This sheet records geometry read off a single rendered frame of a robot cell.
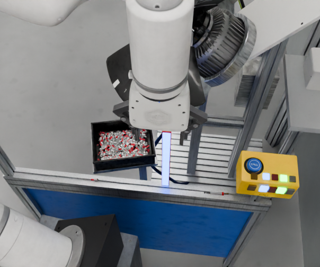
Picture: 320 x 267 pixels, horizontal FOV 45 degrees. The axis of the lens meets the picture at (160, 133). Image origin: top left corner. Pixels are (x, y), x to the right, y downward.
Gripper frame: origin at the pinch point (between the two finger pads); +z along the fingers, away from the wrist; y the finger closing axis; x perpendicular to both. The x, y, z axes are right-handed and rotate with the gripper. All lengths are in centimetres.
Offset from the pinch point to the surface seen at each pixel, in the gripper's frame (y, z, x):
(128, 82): -17, 46, 49
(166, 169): 0.2, 44.6, 15.2
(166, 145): 0.1, 30.5, 15.2
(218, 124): 20, 87, 62
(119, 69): -21, 45, 54
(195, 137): 10, 97, 60
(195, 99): 6.9, 24.5, 27.5
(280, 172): 32, 36, 13
